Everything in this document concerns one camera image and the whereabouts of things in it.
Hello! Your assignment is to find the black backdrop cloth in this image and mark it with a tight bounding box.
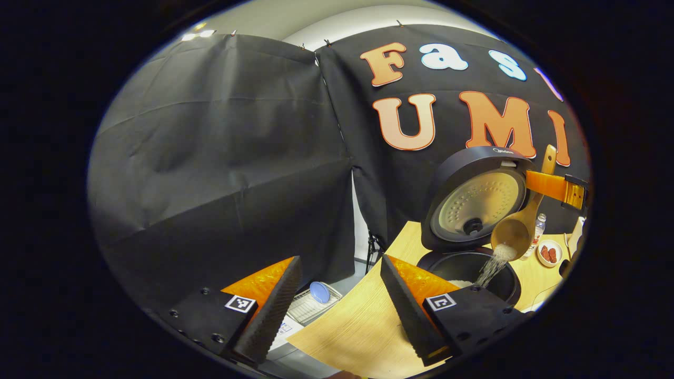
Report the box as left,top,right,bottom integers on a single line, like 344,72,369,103
87,24,593,295

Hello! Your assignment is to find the white round plate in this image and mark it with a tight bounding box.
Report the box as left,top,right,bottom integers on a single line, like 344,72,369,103
537,240,563,268

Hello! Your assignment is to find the metal wire basket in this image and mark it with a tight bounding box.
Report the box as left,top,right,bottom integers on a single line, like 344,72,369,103
287,282,343,324

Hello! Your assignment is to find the clear plastic drink bottle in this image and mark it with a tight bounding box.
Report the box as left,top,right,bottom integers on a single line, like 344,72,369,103
524,213,547,258

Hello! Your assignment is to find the black silver rice cooker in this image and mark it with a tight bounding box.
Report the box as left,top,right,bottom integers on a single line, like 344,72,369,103
420,146,538,306

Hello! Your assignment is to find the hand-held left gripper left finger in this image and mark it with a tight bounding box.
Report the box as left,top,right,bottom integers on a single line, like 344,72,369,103
147,256,303,368

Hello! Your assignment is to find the white rice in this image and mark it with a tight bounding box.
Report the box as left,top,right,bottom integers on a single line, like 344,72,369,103
448,243,519,289

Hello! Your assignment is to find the black tripod stand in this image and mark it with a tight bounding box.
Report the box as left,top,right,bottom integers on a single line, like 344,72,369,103
366,232,386,274

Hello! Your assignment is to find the white toaster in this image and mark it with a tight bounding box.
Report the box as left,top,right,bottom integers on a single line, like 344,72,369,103
566,216,586,258

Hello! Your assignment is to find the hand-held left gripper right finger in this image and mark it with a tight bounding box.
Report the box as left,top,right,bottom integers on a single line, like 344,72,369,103
380,254,527,367

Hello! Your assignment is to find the wooden spoon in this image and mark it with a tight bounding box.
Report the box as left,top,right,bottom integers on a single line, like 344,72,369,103
491,145,558,262

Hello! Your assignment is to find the ceiling light panel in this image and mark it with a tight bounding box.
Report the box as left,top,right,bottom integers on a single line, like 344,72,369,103
182,22,216,42

